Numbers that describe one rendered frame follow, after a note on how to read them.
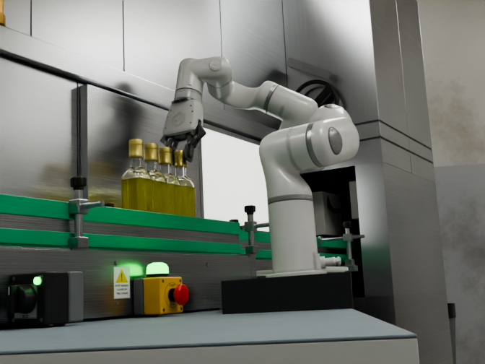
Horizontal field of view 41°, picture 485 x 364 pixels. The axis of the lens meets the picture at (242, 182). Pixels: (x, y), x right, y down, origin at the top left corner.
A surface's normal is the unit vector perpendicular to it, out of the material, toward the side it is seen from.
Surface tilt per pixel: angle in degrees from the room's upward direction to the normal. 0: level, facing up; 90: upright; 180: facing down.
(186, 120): 75
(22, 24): 90
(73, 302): 90
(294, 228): 89
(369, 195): 90
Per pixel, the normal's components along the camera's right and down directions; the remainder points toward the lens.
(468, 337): -0.09, -0.16
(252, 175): 0.84, -0.13
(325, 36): -0.53, -0.11
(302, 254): 0.23, -0.21
